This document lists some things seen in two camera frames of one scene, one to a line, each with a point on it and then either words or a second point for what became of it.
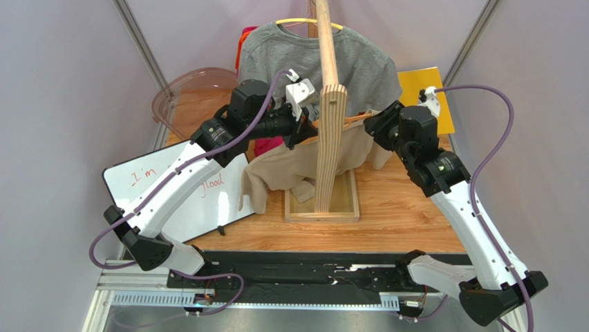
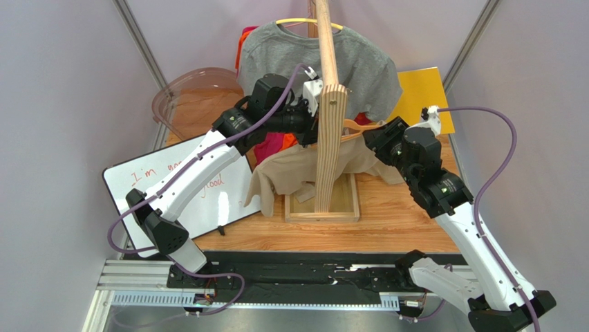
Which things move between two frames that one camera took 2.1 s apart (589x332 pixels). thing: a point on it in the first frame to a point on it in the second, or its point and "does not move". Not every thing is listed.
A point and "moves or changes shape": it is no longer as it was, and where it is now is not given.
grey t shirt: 363,68 does not move
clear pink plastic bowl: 184,103 does not move
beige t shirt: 296,168 moves or changes shape
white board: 216,206 does not move
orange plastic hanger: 347,120 to 348,122
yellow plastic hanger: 305,20 does not move
